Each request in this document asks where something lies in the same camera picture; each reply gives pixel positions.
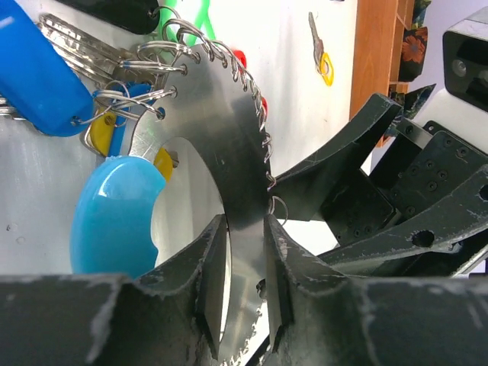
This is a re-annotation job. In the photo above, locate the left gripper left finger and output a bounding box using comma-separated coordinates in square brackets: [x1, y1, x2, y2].
[138, 214, 227, 361]

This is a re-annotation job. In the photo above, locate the yellow open key tag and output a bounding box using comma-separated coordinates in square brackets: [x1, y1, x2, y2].
[319, 53, 335, 86]

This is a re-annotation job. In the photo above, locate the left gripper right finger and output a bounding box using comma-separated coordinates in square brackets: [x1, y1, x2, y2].
[264, 215, 355, 351]

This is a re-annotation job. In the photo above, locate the blue key fob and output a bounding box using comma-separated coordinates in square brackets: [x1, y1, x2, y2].
[1, 1, 94, 137]

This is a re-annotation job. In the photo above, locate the wooden compartment tray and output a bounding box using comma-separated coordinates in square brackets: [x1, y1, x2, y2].
[349, 0, 402, 117]

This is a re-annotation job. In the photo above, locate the red key tag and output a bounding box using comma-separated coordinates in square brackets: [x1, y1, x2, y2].
[232, 49, 268, 115]

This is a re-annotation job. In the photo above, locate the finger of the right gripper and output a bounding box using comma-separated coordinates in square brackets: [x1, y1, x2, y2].
[319, 165, 487, 277]
[271, 94, 401, 221]

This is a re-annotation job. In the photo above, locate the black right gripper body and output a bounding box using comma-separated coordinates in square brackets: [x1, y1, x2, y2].
[319, 117, 488, 278]

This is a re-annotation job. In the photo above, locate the dark floral scrunchie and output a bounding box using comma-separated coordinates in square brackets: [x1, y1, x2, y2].
[384, 1, 436, 138]

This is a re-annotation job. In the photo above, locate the light blue handle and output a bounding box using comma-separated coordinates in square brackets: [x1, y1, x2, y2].
[69, 156, 166, 278]

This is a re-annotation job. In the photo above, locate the black key tag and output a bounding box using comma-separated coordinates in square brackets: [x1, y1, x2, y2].
[59, 0, 160, 35]

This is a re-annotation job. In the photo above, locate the silver key on yellow tag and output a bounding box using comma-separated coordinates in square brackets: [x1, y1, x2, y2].
[308, 11, 324, 73]

